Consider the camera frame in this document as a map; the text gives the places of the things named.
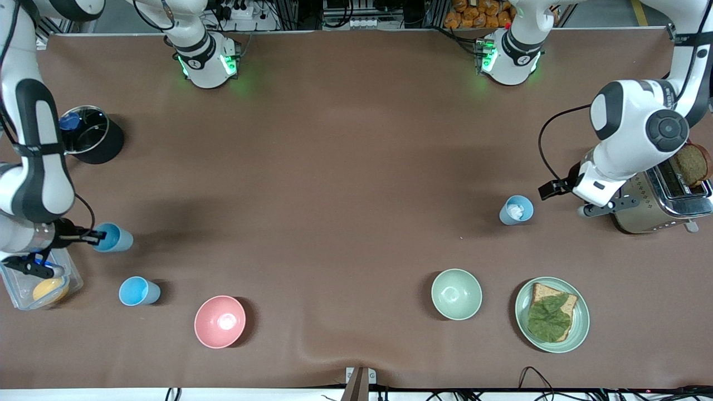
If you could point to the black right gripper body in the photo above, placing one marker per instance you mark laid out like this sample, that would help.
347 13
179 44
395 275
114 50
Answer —
64 232

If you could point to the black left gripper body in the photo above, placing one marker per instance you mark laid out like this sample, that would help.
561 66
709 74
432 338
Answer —
569 184

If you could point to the blue plastic cup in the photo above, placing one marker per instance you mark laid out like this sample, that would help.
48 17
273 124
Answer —
133 291
121 240

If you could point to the blue cup with white wad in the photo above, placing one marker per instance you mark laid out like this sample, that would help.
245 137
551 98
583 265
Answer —
506 218

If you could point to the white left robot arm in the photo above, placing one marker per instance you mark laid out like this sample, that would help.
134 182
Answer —
629 122

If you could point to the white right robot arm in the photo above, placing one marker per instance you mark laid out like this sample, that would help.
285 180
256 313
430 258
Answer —
39 184

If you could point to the clear plastic storage box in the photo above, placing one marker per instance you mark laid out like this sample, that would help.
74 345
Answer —
72 281

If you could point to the white crumpled wad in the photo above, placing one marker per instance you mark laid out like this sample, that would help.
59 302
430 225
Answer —
515 210

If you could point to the beige and chrome toaster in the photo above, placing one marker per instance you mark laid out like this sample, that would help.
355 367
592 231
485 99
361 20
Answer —
663 214

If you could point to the brown bread slice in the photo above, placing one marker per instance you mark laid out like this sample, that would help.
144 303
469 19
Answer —
543 291

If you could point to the glass lid with blue knob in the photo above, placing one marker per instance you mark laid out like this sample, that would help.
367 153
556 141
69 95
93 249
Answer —
89 133

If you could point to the dark toast slice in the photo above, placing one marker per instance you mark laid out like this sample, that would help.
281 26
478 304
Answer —
693 164

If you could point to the green lettuce leaf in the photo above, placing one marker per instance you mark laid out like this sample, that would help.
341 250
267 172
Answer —
548 320

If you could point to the pale green plate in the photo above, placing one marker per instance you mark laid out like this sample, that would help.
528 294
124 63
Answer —
580 323

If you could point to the pale green bowl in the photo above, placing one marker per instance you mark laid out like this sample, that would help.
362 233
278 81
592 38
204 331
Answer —
457 294

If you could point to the pink bowl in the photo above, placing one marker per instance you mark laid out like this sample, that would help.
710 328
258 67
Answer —
220 322

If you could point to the bag of orange snacks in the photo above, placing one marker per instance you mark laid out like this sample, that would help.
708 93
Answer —
479 14

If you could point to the brown table cover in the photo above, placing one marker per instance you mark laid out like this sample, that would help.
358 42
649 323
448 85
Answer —
356 250

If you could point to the white socket strip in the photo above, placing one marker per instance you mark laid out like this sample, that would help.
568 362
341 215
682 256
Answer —
359 23

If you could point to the white power strip with plugs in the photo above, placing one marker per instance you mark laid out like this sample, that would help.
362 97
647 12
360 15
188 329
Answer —
239 11

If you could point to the grey metal table clamp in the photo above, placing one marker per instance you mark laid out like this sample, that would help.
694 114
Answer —
359 384

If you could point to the aluminium frame profile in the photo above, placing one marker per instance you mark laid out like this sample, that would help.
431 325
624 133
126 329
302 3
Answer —
47 28

